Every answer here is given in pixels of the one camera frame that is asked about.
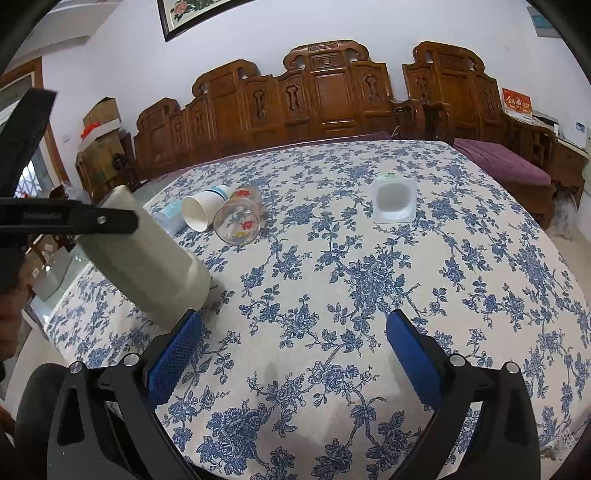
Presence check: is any purple armchair cushion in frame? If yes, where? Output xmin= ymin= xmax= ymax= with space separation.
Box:
xmin=454 ymin=138 xmax=551 ymax=186

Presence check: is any carved wooden sofa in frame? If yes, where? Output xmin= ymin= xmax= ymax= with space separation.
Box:
xmin=134 ymin=40 xmax=426 ymax=179

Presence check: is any large white cup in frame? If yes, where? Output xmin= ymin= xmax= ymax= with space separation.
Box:
xmin=77 ymin=186 xmax=211 ymax=331

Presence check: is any carved wooden armchair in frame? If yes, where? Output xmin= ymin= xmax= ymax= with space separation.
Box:
xmin=400 ymin=40 xmax=558 ymax=186

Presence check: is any cardboard box with red item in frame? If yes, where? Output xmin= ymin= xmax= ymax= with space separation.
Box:
xmin=75 ymin=97 xmax=136 ymax=203

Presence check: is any person's left hand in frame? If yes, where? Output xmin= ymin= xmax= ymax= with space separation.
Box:
xmin=0 ymin=278 xmax=29 ymax=361

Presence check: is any clear glass with red print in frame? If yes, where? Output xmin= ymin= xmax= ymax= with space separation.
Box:
xmin=213 ymin=185 xmax=262 ymax=246

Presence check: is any blue floral tablecloth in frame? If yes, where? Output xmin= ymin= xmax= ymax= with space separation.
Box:
xmin=43 ymin=139 xmax=591 ymax=480

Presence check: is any small green white cup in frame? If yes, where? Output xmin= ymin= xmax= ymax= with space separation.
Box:
xmin=372 ymin=174 xmax=418 ymax=225

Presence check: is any red box on side table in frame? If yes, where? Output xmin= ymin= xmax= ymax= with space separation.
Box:
xmin=501 ymin=88 xmax=533 ymax=117

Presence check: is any green wall sign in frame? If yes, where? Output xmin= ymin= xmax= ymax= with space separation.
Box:
xmin=527 ymin=6 xmax=560 ymax=38

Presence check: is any wooden side table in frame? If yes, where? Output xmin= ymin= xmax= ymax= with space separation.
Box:
xmin=507 ymin=115 xmax=591 ymax=204

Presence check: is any light blue plastic cup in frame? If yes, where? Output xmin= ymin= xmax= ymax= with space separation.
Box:
xmin=153 ymin=199 xmax=186 ymax=236

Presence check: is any white paper cup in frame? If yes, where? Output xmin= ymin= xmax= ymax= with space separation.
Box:
xmin=181 ymin=184 xmax=231 ymax=232

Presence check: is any framed flower painting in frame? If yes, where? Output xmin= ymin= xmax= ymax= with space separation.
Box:
xmin=156 ymin=0 xmax=252 ymax=42

